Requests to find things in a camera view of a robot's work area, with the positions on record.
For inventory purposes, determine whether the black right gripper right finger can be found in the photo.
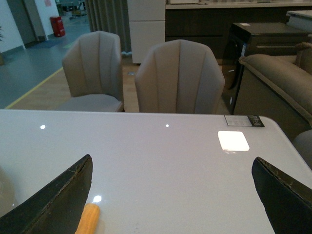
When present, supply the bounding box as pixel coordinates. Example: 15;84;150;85
252;157;312;234

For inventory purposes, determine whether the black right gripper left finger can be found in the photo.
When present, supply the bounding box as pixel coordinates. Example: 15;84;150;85
0;155;93;234

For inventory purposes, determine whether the yellow corn cob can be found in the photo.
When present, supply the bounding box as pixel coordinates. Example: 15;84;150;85
75;203;100;234

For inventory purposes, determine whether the grey chair at right edge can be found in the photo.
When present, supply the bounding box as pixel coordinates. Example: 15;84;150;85
292;130;312;169

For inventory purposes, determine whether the table label sticker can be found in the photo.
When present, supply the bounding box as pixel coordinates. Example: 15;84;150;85
224;115;265;127

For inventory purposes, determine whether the beige sofa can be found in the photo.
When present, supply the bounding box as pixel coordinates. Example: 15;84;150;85
234;42;312;140

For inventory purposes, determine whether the left beige upholstered chair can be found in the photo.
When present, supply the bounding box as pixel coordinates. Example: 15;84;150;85
58;31;124;112

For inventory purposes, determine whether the beige upholstered chair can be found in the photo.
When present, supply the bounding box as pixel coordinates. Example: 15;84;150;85
58;31;124;112
135;39;225;114

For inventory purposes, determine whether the right beige upholstered chair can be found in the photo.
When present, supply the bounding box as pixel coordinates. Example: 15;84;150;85
135;39;225;114

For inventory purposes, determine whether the black appliance box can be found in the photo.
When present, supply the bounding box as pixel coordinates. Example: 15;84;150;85
222;22;312;114

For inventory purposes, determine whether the dark kitchen counter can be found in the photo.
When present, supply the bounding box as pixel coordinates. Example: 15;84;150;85
165;0;312;59

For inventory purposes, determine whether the white cabinet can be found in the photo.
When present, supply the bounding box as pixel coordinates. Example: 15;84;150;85
127;0;166;64

